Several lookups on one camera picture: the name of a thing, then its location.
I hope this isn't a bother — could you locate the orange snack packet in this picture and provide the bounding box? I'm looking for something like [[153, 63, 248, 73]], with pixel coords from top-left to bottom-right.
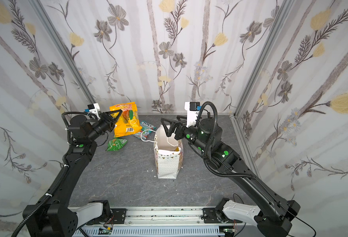
[[109, 102, 141, 138]]

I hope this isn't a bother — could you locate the green corn chips bag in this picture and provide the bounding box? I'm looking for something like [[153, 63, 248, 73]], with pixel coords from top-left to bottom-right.
[[106, 138, 128, 151]]

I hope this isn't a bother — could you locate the patterned white paper bag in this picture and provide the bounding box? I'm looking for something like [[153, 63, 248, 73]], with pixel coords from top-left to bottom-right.
[[143, 125, 183, 179]]

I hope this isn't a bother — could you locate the teal Fox's candy bag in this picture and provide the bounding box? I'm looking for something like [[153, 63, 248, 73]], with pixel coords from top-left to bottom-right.
[[134, 120, 156, 141]]

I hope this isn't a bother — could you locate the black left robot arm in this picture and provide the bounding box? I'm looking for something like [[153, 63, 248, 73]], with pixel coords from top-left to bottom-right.
[[12, 110, 122, 237]]

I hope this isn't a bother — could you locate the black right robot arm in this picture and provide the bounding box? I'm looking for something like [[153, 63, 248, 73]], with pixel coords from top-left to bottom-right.
[[161, 101, 300, 237]]

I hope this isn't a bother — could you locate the aluminium mounting rail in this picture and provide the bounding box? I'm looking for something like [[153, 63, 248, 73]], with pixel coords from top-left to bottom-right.
[[67, 206, 285, 227]]

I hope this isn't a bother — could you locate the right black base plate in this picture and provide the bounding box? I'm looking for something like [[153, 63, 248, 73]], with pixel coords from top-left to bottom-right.
[[201, 207, 234, 224]]

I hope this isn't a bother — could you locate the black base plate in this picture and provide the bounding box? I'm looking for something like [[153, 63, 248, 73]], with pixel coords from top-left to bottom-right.
[[103, 208, 127, 225], [201, 207, 234, 224]]

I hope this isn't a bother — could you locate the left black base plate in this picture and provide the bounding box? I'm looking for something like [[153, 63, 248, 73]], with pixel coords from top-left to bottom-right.
[[103, 208, 127, 225]]

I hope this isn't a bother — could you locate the white slotted cable duct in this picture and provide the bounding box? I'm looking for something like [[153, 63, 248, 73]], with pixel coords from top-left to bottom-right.
[[82, 226, 225, 237]]

